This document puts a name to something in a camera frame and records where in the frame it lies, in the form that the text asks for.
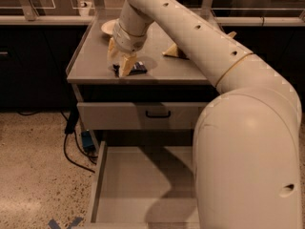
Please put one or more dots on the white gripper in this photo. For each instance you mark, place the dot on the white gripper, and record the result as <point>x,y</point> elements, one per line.
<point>128,41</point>

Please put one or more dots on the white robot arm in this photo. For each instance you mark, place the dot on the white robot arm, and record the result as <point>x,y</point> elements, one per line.
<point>246,141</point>

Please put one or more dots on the closed top drawer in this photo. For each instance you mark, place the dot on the closed top drawer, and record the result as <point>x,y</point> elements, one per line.
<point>131,116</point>

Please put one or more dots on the grey drawer cabinet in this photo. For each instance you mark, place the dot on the grey drawer cabinet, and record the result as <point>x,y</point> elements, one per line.
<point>168,79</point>

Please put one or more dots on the open middle drawer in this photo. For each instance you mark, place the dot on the open middle drawer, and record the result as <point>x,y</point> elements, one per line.
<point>143,187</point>

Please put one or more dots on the white paper bowl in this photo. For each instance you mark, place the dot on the white paper bowl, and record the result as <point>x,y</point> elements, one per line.
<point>108,26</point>

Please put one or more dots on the yellow brown chip bag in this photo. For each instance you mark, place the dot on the yellow brown chip bag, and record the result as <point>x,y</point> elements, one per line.
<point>174,51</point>

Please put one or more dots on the blue power adapter box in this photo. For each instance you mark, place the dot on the blue power adapter box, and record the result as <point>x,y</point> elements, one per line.
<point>87,142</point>

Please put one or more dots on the black drawer handle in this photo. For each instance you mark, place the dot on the black drawer handle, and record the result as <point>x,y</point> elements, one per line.
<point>152,115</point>

